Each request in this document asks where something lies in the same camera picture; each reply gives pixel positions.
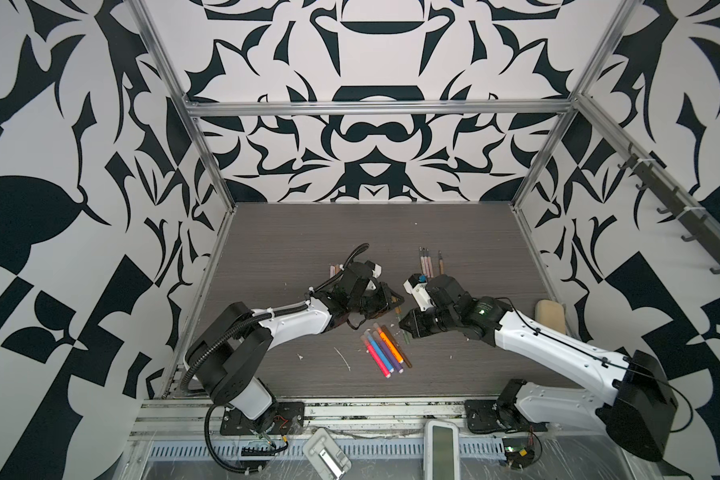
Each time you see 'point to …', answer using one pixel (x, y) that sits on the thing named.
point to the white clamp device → (325, 455)
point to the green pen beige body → (422, 258)
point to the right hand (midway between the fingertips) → (402, 323)
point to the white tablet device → (441, 450)
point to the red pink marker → (376, 357)
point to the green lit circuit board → (518, 451)
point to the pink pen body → (427, 266)
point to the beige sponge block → (550, 313)
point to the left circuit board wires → (267, 451)
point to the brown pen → (430, 267)
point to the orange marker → (388, 342)
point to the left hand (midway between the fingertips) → (410, 296)
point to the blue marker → (379, 350)
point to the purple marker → (388, 352)
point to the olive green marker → (398, 312)
